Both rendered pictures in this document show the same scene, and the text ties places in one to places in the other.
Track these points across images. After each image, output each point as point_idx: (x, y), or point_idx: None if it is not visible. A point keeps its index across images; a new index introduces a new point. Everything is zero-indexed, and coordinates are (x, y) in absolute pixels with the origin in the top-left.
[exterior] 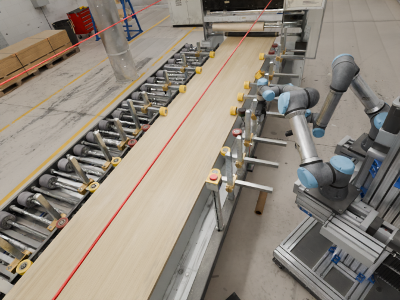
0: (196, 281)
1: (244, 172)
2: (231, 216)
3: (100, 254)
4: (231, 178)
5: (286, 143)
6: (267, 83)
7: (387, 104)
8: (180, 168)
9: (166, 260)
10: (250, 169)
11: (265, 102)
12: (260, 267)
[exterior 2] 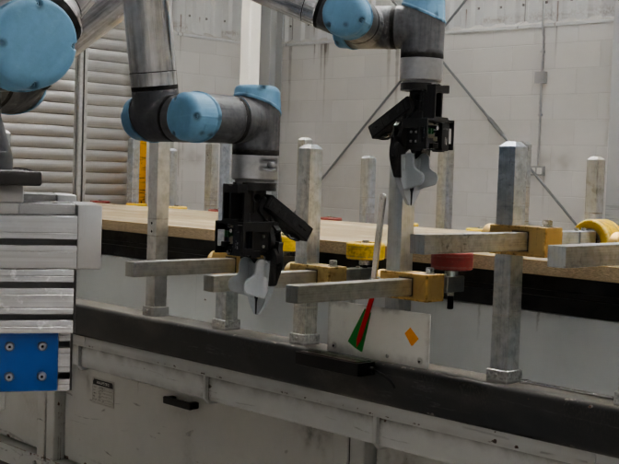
0: (75, 298)
1: (300, 345)
2: (176, 343)
3: (213, 218)
4: (218, 216)
5: (291, 284)
6: (405, 5)
7: (10, 2)
8: (356, 235)
9: (123, 224)
10: (303, 350)
11: (433, 116)
12: None
